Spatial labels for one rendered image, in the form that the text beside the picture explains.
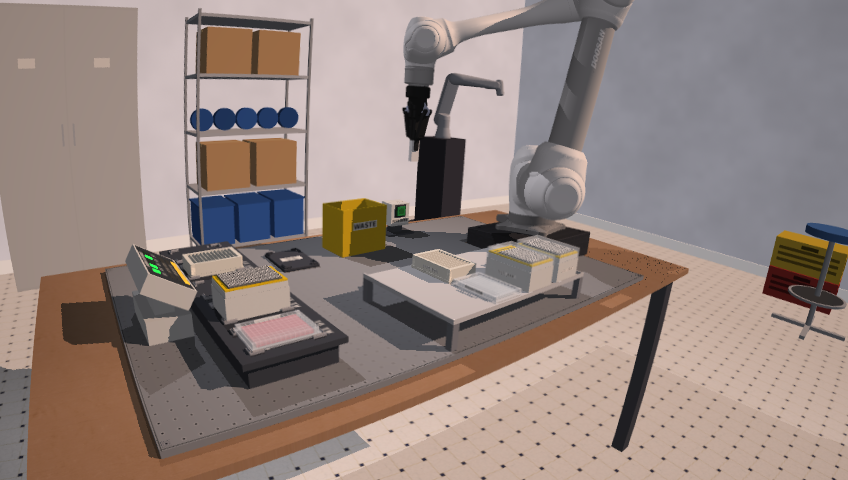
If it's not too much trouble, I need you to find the yellow waste bin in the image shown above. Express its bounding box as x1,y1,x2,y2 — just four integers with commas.
322,198,387,257

